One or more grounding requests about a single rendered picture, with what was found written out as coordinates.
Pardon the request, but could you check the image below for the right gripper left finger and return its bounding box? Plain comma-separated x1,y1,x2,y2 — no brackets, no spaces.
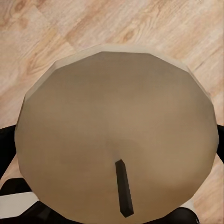
0,125,16,180

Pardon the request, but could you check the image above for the pillar candle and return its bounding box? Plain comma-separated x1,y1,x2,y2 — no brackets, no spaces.
14,43,219,224

